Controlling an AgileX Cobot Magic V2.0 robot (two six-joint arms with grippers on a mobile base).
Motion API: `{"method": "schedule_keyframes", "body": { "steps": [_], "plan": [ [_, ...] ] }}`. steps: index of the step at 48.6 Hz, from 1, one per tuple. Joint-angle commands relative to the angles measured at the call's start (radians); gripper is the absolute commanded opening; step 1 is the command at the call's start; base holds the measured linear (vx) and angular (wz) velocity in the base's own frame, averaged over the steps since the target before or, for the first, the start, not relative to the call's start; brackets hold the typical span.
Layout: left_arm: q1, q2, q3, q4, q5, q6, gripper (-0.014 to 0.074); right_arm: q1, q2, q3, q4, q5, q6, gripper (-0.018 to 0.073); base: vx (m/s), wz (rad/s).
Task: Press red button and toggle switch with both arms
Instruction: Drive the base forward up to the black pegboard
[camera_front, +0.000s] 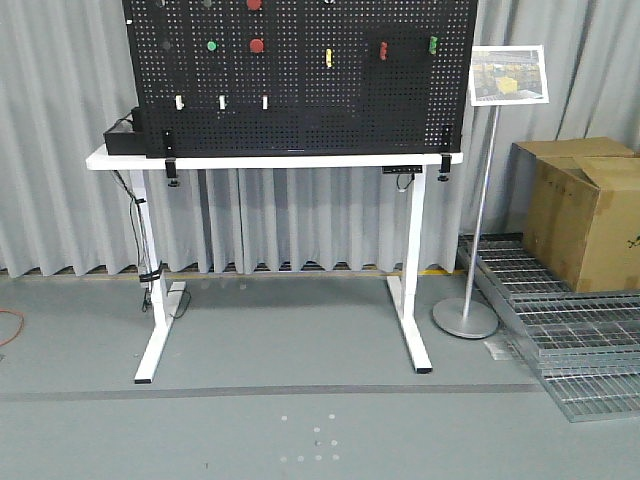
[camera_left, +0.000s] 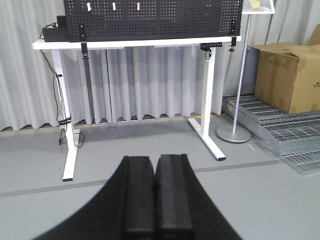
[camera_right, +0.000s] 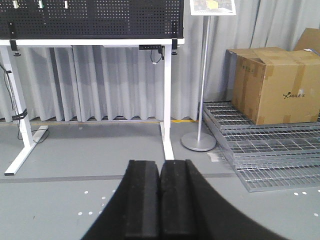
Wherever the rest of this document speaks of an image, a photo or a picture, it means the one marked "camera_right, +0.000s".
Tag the white standing desk frame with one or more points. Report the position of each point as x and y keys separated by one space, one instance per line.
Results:
x=9 y=46

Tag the grey pleated curtain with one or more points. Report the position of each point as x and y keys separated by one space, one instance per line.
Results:
x=93 y=81

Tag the flat cardboard sheet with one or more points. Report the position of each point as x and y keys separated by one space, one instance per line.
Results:
x=310 y=39

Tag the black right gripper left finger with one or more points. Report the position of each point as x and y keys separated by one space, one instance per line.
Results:
x=133 y=212

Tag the silver sign stand pole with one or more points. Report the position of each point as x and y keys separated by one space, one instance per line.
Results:
x=198 y=141

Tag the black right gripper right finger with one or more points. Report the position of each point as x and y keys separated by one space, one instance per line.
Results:
x=191 y=209

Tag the large brown cardboard box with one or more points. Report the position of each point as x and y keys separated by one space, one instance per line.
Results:
x=275 y=86

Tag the galvanized steel floor grating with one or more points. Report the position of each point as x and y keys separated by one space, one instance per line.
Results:
x=266 y=157

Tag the black perforated pegboard panel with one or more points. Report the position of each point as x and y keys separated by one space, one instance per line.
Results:
x=91 y=19

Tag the white sign board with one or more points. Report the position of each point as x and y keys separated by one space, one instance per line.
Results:
x=212 y=7

